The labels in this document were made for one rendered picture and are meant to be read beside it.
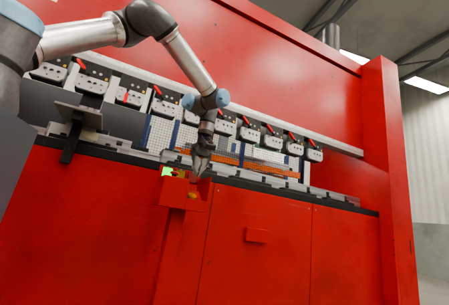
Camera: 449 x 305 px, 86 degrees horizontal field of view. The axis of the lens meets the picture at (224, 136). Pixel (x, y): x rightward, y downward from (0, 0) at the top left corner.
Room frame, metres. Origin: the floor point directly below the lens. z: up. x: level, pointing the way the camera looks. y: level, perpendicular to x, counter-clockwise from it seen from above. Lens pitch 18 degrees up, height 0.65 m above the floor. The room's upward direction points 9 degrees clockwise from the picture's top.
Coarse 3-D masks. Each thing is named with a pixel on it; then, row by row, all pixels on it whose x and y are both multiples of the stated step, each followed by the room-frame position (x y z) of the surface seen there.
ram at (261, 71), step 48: (48, 0) 1.04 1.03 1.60; (96, 0) 1.12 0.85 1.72; (192, 0) 1.33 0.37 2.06; (144, 48) 1.25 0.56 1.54; (192, 48) 1.36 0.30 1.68; (240, 48) 1.50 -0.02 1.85; (288, 48) 1.68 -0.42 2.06; (240, 96) 1.52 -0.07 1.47; (288, 96) 1.69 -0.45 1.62; (336, 96) 1.90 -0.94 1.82; (336, 144) 1.90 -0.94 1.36
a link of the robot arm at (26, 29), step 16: (0, 0) 0.37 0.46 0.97; (0, 16) 0.38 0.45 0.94; (16, 16) 0.39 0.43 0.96; (32, 16) 0.41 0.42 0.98; (0, 32) 0.38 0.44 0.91; (16, 32) 0.40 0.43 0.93; (32, 32) 0.42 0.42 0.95; (0, 48) 0.39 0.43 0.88; (16, 48) 0.41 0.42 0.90; (32, 48) 0.44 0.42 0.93
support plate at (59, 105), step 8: (56, 104) 0.94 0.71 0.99; (64, 104) 0.94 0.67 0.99; (64, 112) 1.03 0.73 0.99; (72, 112) 1.01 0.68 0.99; (88, 112) 0.98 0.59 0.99; (96, 112) 0.99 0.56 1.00; (64, 120) 1.16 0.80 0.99; (88, 120) 1.10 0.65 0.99; (96, 120) 1.08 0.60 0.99; (96, 128) 1.22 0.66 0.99
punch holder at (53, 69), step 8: (64, 56) 1.10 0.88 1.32; (72, 56) 1.12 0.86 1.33; (48, 64) 1.08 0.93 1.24; (56, 64) 1.10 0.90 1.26; (72, 64) 1.17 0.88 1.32; (32, 72) 1.06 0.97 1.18; (40, 72) 1.08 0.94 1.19; (48, 72) 1.09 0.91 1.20; (56, 72) 1.10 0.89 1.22; (64, 72) 1.11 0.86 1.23; (40, 80) 1.13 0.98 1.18; (48, 80) 1.12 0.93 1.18; (56, 80) 1.11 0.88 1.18; (64, 80) 1.16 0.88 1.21
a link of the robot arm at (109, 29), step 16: (112, 16) 0.64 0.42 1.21; (48, 32) 0.55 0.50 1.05; (64, 32) 0.57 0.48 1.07; (80, 32) 0.59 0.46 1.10; (96, 32) 0.62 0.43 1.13; (112, 32) 0.66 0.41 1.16; (128, 32) 0.68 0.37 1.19; (48, 48) 0.56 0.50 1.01; (64, 48) 0.59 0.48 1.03; (80, 48) 0.62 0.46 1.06; (96, 48) 0.67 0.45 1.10; (32, 64) 0.55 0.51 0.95
